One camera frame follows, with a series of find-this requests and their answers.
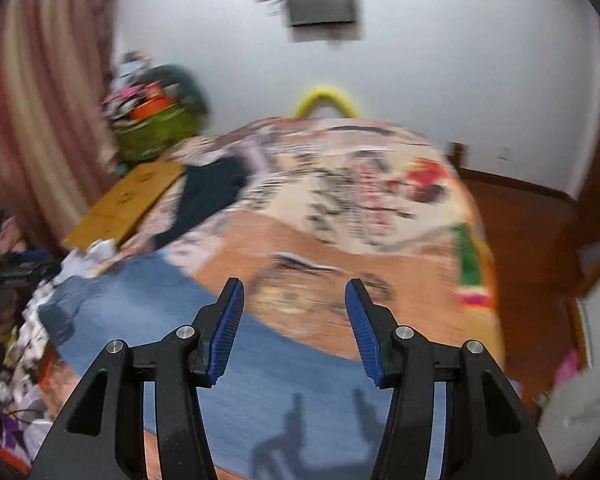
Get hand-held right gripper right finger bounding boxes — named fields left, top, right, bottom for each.
left=344, top=277, right=558, bottom=480

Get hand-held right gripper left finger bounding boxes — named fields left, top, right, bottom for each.
left=27, top=277, right=246, bottom=480

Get blue denim pants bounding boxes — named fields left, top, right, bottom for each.
left=37, top=251, right=453, bottom=480

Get white crumpled cloth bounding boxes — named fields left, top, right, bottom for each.
left=82, top=239, right=117, bottom=263

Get wooden lap desk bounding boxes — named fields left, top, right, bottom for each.
left=62, top=160, right=187, bottom=253

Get dark navy cloth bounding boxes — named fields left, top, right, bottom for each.
left=155, top=157, right=248, bottom=251

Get bed with printed cover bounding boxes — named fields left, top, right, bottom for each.
left=40, top=116, right=506, bottom=480

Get striped pink curtain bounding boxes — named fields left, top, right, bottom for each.
left=0, top=0, right=123, bottom=251

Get green fabric storage box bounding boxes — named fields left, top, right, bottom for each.
left=112, top=102, right=203, bottom=161

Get pile of clothes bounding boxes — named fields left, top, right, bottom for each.
left=100, top=51, right=166, bottom=121

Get orange box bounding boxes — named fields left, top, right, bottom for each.
left=130, top=95, right=173, bottom=121

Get yellow curved bed headboard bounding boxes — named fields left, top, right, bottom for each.
left=292, top=85, right=358, bottom=118

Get grey long pillow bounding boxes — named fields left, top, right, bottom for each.
left=155, top=64, right=211, bottom=113

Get small black wall monitor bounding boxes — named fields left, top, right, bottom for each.
left=285, top=0, right=358, bottom=28

